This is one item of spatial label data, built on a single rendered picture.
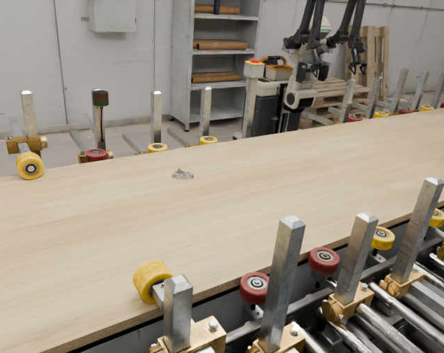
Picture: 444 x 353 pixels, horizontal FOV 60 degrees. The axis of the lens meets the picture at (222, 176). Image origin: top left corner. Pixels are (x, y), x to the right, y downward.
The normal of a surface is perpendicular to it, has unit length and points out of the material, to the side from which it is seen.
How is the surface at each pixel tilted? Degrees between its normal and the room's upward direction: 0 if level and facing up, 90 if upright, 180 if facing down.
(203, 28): 90
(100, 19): 90
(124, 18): 90
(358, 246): 90
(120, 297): 0
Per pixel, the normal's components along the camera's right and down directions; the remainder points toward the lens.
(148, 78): 0.53, 0.42
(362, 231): -0.84, 0.18
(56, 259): 0.08, -0.89
